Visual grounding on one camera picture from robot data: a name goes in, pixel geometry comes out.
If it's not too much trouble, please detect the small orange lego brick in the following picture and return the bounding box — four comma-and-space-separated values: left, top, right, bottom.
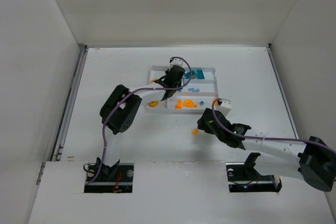
192, 129, 200, 135

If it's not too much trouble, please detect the teal round printed lego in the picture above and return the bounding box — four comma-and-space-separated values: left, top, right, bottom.
184, 70, 197, 80

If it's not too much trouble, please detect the orange arch lego piece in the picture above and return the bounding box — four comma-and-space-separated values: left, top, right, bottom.
183, 99, 194, 108

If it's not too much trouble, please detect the orange curved lego piece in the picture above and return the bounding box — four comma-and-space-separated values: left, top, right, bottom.
175, 99, 183, 109

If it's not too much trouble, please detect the yellow round printed lego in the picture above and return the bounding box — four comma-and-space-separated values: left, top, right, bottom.
148, 101, 159, 108

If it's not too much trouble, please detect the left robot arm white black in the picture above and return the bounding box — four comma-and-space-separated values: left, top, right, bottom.
94, 65, 185, 179

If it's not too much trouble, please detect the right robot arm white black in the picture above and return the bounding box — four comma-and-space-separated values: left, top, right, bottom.
197, 108, 335, 192

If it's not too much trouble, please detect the white divided sorting tray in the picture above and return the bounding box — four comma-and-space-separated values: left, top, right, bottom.
145, 67, 218, 114

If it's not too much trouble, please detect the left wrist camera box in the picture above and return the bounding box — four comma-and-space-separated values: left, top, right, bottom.
170, 57, 183, 68

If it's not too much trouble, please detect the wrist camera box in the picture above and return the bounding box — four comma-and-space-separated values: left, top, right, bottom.
170, 57, 183, 68
214, 98, 232, 116

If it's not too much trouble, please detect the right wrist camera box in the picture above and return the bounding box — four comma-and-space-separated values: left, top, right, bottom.
214, 98, 232, 116

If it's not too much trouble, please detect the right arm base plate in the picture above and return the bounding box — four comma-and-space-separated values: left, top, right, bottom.
226, 163, 282, 193

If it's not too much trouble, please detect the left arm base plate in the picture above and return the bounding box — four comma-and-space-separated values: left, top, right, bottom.
83, 162, 134, 194

